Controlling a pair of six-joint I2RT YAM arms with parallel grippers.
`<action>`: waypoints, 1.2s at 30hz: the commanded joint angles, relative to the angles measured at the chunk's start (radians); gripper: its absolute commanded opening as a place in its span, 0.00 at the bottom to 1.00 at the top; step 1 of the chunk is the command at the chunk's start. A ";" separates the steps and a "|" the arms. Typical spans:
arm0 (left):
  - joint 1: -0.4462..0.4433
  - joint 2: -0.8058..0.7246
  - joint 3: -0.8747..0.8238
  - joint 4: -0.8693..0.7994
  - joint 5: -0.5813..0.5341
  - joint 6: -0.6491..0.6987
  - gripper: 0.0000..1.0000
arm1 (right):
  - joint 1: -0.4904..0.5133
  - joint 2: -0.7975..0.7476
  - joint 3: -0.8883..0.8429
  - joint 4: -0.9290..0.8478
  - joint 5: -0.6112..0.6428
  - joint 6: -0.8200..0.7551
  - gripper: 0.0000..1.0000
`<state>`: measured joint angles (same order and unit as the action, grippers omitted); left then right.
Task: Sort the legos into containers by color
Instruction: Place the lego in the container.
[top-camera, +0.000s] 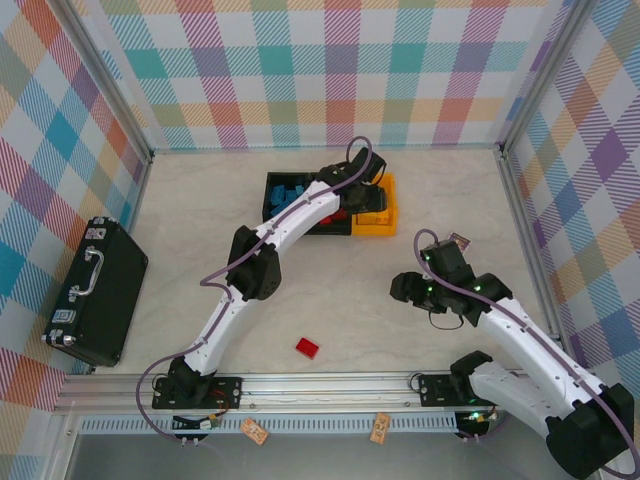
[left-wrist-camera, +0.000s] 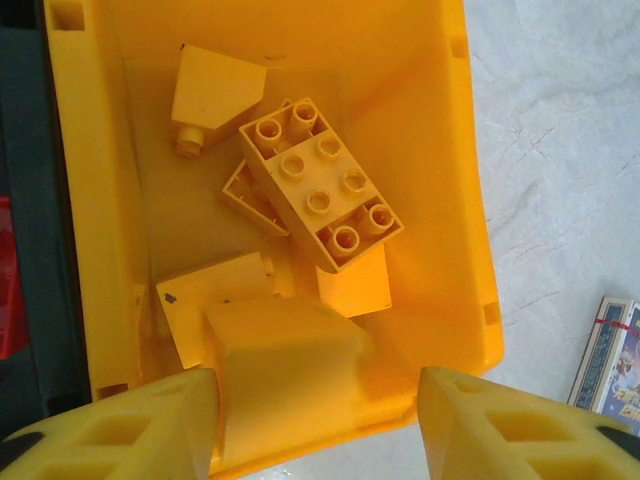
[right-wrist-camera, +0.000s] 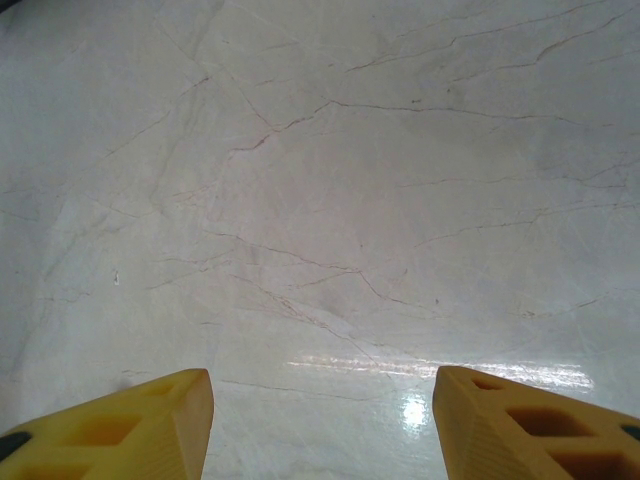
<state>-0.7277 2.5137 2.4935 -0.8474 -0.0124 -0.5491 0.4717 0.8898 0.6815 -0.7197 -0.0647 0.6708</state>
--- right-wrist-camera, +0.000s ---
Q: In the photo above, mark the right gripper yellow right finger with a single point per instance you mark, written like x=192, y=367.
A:
x=475, y=440

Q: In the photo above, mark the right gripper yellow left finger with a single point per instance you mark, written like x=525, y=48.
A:
x=165, y=450

